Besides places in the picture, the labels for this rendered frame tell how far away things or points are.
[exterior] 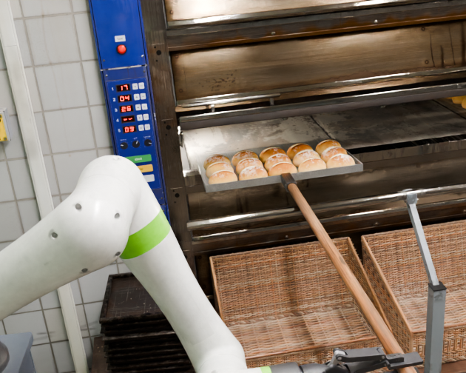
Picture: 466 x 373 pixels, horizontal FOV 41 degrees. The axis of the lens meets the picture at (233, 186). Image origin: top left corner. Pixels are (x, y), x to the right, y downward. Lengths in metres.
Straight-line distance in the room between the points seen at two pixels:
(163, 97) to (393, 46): 0.82
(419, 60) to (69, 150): 1.26
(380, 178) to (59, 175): 1.19
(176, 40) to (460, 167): 1.20
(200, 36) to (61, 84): 0.49
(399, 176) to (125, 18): 1.17
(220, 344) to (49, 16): 1.26
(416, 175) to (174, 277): 1.50
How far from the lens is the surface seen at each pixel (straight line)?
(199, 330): 1.25
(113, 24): 2.09
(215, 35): 2.14
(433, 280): 2.01
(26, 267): 1.03
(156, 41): 2.13
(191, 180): 2.27
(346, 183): 2.42
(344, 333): 2.40
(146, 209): 1.14
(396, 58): 2.32
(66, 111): 2.19
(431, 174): 2.54
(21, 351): 1.47
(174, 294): 1.20
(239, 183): 2.11
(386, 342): 1.35
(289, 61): 2.21
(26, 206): 2.33
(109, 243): 0.97
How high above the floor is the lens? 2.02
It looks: 23 degrees down
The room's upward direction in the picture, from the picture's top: 5 degrees counter-clockwise
